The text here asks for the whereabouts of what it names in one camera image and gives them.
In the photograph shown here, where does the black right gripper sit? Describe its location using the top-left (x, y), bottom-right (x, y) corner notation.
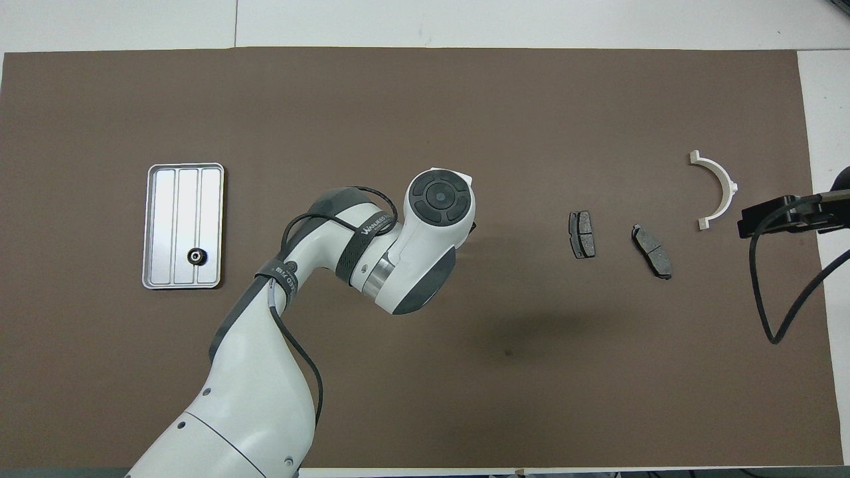
top-left (738, 166), bottom-right (850, 239)

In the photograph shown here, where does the silver metal tray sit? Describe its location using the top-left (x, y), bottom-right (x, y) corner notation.
top-left (141, 163), bottom-right (225, 290)

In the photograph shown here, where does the long dark grey brake pad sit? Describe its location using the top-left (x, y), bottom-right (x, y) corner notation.
top-left (631, 224), bottom-right (673, 280)

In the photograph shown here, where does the short dark grey brake pad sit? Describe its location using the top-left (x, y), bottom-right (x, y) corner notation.
top-left (568, 210), bottom-right (596, 260)

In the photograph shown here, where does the brown table mat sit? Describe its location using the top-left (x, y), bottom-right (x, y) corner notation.
top-left (0, 46), bottom-right (837, 469)

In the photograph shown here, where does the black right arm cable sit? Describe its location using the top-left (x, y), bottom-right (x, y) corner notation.
top-left (749, 189), bottom-right (850, 345)

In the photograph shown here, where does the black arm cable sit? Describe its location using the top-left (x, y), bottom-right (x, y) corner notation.
top-left (266, 186), bottom-right (399, 429)
top-left (749, 189), bottom-right (850, 345)

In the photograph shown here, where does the white curved plastic bracket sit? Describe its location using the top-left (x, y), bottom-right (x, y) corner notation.
top-left (689, 150), bottom-right (739, 231)

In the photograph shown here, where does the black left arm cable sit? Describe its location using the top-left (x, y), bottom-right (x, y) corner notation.
top-left (266, 186), bottom-right (399, 429)

